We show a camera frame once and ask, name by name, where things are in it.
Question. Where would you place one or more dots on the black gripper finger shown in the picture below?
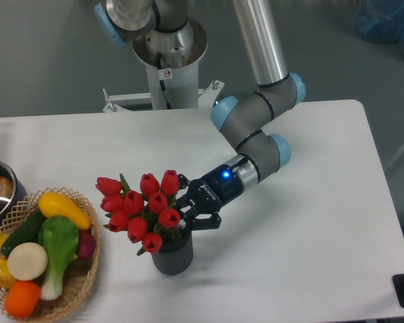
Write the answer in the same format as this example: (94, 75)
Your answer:
(183, 188)
(192, 223)

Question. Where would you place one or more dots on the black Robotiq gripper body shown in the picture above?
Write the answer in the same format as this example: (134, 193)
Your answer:
(214, 190)

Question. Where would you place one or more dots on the red tulip bouquet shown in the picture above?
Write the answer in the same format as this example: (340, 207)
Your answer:
(148, 215)

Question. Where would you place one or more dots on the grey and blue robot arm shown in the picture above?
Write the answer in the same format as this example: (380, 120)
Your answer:
(170, 44)

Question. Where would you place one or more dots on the dark grey ribbed vase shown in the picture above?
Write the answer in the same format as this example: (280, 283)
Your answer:
(174, 256)

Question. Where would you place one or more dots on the purple red radish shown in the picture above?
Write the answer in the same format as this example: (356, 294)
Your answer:
(86, 246)

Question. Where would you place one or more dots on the woven wicker basket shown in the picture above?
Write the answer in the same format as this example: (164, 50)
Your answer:
(79, 276)

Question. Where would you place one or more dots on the green bok choy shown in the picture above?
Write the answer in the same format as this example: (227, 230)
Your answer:
(59, 237)

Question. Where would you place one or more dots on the yellow squash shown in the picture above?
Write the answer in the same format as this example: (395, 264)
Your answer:
(53, 204)

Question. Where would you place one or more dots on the dark green cucumber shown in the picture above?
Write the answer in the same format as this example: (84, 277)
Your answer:
(26, 232)

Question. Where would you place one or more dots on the round white radish slice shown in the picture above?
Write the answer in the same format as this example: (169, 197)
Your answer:
(27, 261)

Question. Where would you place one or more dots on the orange fruit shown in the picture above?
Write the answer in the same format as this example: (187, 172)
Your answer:
(22, 298)

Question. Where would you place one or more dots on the yellow bell pepper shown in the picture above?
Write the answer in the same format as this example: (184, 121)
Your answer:
(7, 280)

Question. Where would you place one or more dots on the blue plastic bag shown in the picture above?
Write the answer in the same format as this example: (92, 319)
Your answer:
(380, 21)

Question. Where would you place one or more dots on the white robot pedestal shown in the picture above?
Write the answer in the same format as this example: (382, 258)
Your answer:
(168, 89)

